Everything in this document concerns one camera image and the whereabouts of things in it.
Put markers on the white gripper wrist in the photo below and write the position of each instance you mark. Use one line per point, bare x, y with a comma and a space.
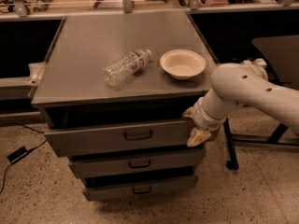
202, 117

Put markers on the grey top drawer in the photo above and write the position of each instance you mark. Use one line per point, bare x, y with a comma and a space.
119, 137

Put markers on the grey drawer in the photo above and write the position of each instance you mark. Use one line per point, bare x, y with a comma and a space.
119, 137
137, 162
140, 188

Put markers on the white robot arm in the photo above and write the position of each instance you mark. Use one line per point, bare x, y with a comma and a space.
234, 85

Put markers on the grey middle drawer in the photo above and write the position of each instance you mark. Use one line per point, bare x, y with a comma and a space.
137, 162

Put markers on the grey bottom drawer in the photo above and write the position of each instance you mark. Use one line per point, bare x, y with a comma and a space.
140, 188

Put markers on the grey metal drawer cabinet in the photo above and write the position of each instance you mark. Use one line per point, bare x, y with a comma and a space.
73, 92

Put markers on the white paper bowl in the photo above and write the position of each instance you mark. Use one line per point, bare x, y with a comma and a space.
182, 64

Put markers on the clear plastic water bottle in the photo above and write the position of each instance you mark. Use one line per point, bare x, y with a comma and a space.
126, 66

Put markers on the black metal stand frame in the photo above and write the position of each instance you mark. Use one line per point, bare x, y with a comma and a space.
282, 54

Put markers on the white power plugs with cables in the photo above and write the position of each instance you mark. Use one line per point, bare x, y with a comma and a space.
260, 62

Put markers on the metal shelf rack frame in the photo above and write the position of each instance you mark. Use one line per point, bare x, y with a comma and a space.
124, 3

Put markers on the black power adapter with cable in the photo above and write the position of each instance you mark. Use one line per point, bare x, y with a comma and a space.
19, 153

